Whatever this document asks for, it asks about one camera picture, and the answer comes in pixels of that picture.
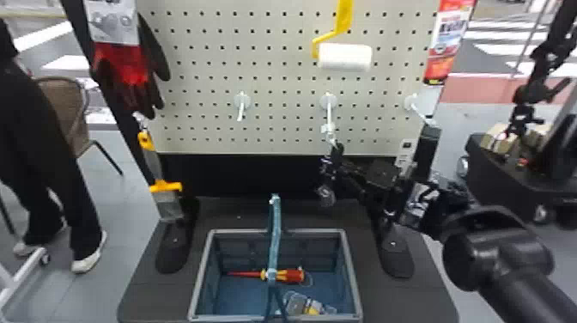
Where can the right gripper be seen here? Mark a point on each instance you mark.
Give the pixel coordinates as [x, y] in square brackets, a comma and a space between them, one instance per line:
[376, 178]

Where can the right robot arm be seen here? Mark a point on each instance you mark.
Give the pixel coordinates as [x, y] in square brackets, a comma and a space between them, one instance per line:
[505, 261]

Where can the white pegboard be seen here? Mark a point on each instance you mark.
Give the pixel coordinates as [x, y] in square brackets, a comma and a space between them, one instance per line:
[270, 112]

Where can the red screwdriver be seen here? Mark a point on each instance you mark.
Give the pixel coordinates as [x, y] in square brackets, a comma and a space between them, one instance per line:
[288, 274]

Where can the yellow paint roller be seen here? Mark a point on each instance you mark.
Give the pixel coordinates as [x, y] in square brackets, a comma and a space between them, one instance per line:
[345, 56]

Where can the grey yellow tool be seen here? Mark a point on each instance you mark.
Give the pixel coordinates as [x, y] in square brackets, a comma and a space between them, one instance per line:
[303, 305]

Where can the blue basket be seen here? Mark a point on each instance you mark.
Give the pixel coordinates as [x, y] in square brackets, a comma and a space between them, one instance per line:
[203, 279]

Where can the yellow grey scraper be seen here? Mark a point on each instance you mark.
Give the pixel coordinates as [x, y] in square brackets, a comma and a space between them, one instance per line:
[166, 198]

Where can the red carded tool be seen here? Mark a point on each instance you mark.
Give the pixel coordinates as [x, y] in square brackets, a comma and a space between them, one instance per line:
[444, 49]

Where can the red black gloves pair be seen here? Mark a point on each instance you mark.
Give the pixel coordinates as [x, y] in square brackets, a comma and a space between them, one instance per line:
[128, 67]

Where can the brown chair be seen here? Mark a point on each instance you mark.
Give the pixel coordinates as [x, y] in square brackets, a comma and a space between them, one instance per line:
[67, 112]

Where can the person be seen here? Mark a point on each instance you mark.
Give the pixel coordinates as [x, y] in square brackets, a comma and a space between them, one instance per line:
[40, 171]

